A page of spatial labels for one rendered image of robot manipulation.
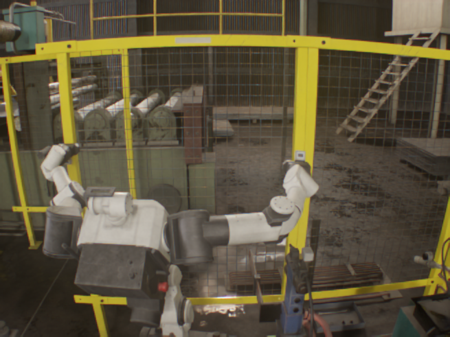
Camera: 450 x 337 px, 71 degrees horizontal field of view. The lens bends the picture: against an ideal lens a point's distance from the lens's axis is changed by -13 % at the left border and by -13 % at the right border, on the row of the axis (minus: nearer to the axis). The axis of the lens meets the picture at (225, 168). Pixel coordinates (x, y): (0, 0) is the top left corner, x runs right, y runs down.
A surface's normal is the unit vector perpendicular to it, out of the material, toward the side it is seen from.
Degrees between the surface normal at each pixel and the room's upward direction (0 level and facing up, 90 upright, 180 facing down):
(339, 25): 90
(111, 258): 37
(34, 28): 90
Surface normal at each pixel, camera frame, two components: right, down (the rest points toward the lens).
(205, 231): 0.27, -0.29
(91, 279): -0.07, -0.58
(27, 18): 0.05, 0.31
